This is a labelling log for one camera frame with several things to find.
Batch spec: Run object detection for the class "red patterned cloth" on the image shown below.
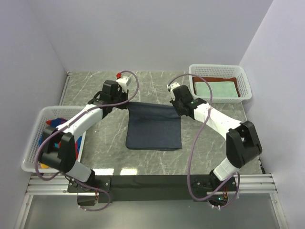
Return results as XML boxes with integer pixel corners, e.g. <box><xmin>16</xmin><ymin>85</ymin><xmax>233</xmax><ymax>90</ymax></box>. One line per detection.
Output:
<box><xmin>38</xmin><ymin>118</ymin><xmax>82</xmax><ymax>173</ymax></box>

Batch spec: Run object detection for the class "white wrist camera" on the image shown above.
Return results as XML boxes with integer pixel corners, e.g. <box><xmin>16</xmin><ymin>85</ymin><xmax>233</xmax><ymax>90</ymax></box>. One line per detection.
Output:
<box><xmin>116</xmin><ymin>73</ymin><xmax>131</xmax><ymax>93</ymax></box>
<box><xmin>167</xmin><ymin>82</ymin><xmax>181</xmax><ymax>92</ymax></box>

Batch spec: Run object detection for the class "blue grey cloth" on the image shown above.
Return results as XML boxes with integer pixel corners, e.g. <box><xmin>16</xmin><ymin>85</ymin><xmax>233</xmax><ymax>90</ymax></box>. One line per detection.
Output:
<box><xmin>125</xmin><ymin>102</ymin><xmax>182</xmax><ymax>151</ymax></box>

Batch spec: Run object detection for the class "aluminium front frame rail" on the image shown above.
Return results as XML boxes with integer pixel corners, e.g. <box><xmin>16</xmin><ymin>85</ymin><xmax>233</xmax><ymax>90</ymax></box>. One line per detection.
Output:
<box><xmin>15</xmin><ymin>174</ymin><xmax>288</xmax><ymax>229</ymax></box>

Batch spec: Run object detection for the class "mint green towel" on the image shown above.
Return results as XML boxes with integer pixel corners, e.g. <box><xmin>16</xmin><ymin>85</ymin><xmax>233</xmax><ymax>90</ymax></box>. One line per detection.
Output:
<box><xmin>194</xmin><ymin>81</ymin><xmax>239</xmax><ymax>98</ymax></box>

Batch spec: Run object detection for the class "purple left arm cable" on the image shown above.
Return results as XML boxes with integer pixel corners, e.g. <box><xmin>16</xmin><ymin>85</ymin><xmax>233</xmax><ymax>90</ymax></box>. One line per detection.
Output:
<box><xmin>34</xmin><ymin>70</ymin><xmax>140</xmax><ymax>212</ymax></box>

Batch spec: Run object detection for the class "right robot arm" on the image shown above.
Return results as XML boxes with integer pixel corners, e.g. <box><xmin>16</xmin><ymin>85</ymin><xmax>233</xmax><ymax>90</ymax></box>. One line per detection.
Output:
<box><xmin>168</xmin><ymin>83</ymin><xmax>262</xmax><ymax>190</ymax></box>

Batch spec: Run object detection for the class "white laundry basket with clothes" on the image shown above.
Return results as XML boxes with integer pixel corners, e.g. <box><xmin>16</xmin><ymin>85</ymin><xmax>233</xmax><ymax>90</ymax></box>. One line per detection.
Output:
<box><xmin>21</xmin><ymin>105</ymin><xmax>83</xmax><ymax>173</ymax></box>

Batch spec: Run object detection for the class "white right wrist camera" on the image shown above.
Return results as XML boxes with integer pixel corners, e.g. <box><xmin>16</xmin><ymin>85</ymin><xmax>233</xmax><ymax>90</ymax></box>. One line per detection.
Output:
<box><xmin>167</xmin><ymin>82</ymin><xmax>181</xmax><ymax>92</ymax></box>

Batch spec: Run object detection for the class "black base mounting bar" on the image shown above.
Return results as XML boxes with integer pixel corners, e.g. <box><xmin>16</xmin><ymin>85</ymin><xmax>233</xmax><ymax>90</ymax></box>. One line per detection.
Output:
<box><xmin>67</xmin><ymin>175</ymin><xmax>237</xmax><ymax>202</ymax></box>

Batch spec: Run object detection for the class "rust brown towel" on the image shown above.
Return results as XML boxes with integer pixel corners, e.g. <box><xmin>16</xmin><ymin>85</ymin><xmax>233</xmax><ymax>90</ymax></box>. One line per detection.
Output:
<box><xmin>192</xmin><ymin>77</ymin><xmax>240</xmax><ymax>97</ymax></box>

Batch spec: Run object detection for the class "aluminium table edge rail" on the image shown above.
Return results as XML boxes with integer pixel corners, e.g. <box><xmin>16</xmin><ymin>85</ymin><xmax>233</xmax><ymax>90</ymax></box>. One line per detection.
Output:
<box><xmin>59</xmin><ymin>71</ymin><xmax>73</xmax><ymax>105</ymax></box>

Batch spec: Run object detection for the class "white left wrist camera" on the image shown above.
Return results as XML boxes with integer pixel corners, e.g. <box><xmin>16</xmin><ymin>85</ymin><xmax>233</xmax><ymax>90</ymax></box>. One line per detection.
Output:
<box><xmin>116</xmin><ymin>73</ymin><xmax>131</xmax><ymax>93</ymax></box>

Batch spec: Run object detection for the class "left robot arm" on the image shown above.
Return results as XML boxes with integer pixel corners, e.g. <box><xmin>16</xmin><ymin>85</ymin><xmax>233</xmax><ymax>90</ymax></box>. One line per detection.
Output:
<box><xmin>35</xmin><ymin>76</ymin><xmax>131</xmax><ymax>192</ymax></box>

